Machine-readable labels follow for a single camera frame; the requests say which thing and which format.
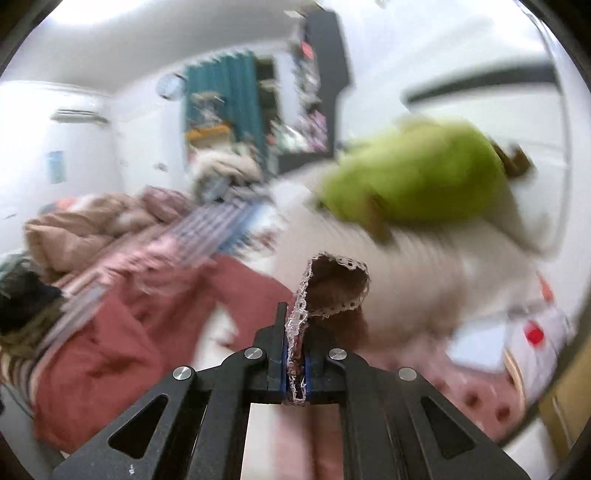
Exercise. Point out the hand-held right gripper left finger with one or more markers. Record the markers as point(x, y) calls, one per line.
point(282, 364)

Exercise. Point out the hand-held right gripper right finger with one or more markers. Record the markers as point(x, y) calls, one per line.
point(310, 369)

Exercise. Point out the brown lace-trimmed small garment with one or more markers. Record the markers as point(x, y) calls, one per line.
point(337, 281)

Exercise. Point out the pile of dark clothes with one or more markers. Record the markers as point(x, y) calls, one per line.
point(23, 300)

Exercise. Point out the red cloth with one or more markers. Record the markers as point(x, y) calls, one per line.
point(138, 350)

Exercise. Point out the striped printed blanket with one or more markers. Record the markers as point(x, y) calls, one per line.
point(217, 230)

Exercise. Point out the pink dotted bed sheet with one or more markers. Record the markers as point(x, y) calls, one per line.
point(461, 397)

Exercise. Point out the cream fluffy blanket pile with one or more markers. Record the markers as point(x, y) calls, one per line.
point(221, 166)

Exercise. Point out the green avocado plush toy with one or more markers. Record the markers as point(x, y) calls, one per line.
point(415, 180)

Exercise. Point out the beige duvet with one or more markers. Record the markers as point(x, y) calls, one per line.
point(83, 230)

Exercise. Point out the yellow shelf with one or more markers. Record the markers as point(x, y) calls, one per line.
point(207, 133)

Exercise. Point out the teal curtain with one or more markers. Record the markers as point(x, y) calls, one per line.
point(240, 92)

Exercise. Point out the dark bookshelf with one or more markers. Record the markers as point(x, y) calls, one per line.
point(328, 69)

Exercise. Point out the white air conditioner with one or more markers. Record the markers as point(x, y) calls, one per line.
point(78, 115)

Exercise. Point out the white headboard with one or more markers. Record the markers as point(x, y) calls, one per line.
point(461, 55)

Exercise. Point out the light blue wall poster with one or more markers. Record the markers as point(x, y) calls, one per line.
point(57, 166)

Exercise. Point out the round wall clock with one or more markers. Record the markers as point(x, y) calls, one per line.
point(168, 85)

